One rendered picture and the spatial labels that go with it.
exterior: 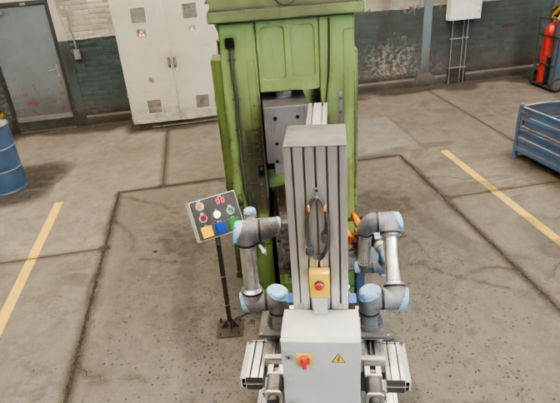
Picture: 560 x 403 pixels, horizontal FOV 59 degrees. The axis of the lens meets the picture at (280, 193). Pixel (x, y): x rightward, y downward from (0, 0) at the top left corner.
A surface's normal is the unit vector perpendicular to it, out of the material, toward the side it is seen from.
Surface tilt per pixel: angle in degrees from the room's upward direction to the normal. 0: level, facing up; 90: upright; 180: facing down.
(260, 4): 90
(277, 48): 90
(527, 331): 0
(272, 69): 90
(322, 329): 0
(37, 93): 90
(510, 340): 0
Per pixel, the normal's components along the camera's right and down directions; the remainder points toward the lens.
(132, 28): 0.15, 0.44
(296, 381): -0.09, 0.46
